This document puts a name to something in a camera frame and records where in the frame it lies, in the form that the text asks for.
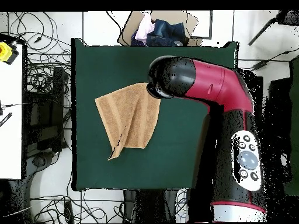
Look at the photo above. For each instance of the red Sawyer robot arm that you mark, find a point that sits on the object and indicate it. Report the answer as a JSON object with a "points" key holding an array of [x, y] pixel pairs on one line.
{"points": [[210, 81]]}

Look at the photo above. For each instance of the dark green table cloth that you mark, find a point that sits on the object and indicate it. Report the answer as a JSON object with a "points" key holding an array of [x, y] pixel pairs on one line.
{"points": [[105, 70]]}

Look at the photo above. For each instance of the black stand base with caster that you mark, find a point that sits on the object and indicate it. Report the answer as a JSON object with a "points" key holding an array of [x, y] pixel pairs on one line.
{"points": [[38, 161]]}

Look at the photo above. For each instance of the black tripod leg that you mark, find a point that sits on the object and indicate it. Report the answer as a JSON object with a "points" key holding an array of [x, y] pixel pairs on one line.
{"points": [[289, 17]]}

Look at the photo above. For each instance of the black frame stand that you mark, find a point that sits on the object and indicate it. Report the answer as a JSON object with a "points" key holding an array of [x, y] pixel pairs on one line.
{"points": [[57, 93]]}

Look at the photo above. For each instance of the black flat tool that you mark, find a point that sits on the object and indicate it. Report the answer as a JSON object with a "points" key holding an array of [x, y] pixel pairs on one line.
{"points": [[5, 119]]}

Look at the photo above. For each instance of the orange terry towel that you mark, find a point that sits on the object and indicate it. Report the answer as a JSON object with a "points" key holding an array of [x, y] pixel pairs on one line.
{"points": [[130, 116]]}

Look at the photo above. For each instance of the blue denim jeans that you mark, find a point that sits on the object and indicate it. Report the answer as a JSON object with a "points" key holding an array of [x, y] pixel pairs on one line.
{"points": [[168, 32]]}

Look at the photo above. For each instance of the green cloth covered table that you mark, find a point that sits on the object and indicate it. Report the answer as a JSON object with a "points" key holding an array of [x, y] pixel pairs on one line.
{"points": [[295, 116]]}

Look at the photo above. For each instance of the brown cardboard box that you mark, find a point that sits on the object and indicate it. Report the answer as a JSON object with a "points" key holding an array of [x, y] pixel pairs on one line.
{"points": [[186, 23]]}

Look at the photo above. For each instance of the yellow emergency stop button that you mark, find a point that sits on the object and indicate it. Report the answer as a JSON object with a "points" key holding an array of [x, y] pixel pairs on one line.
{"points": [[5, 52]]}

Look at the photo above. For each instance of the pink garment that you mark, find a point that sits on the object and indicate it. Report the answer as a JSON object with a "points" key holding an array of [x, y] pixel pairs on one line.
{"points": [[144, 28]]}

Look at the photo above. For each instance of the white desk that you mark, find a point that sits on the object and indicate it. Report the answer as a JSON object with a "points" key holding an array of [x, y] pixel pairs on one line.
{"points": [[10, 140]]}

